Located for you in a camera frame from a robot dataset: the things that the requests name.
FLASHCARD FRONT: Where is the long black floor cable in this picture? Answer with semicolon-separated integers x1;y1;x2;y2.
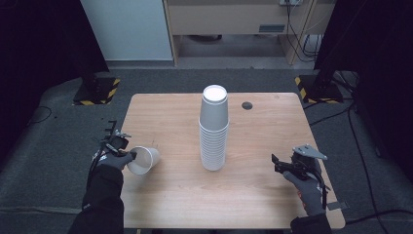
344;103;413;234

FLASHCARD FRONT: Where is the stack of white paper cups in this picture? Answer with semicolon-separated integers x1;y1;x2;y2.
198;84;230;173

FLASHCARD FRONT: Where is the person's right hand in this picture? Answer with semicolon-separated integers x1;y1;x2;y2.
282;170;327;217

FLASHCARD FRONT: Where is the single white paper cup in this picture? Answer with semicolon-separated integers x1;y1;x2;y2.
127;145;161;176

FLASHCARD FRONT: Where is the hazard-striped stand base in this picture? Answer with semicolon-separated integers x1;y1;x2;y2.
72;76;122;106
294;74;344;104

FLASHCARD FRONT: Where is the bundle of desk cables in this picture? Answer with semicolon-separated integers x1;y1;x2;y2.
284;2;323;63

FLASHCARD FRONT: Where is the black floor cable loop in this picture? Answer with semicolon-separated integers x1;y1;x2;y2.
26;105;54;125

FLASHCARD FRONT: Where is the white panel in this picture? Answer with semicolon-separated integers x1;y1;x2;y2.
80;0;174;62

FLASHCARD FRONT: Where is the short black floor cable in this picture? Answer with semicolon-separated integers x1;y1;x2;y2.
308;106;353;128

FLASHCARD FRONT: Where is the person's left hand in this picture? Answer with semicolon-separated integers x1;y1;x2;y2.
94;150;134;173

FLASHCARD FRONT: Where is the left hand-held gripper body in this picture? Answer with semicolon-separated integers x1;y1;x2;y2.
96;129;132;154

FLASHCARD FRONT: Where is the light wooden desk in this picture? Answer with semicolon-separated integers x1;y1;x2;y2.
163;0;336;66

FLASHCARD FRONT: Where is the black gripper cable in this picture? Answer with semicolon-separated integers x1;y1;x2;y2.
303;160;331;211
86;139;110;191

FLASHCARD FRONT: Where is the grey tape strip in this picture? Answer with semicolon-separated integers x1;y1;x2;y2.
326;201;349;211

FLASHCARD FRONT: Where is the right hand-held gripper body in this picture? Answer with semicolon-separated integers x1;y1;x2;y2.
289;143;328;182

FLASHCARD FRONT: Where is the black curtain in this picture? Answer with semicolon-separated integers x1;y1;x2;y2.
0;0;110;165
313;0;413;183

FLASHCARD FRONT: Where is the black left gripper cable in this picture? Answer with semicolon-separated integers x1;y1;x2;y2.
86;139;110;191

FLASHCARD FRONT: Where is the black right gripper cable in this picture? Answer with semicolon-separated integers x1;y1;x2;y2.
303;160;331;211

